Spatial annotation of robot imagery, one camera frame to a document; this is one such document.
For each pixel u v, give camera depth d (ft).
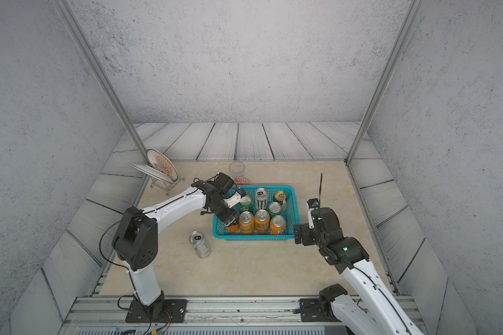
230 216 2.59
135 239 1.58
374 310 1.43
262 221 2.79
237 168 3.75
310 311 2.38
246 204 2.94
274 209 2.88
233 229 2.98
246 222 2.78
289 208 3.05
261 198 2.91
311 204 2.19
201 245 2.52
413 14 2.34
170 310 2.38
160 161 3.43
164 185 3.43
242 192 2.72
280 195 3.02
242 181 3.53
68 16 2.34
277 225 2.73
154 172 3.05
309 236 2.20
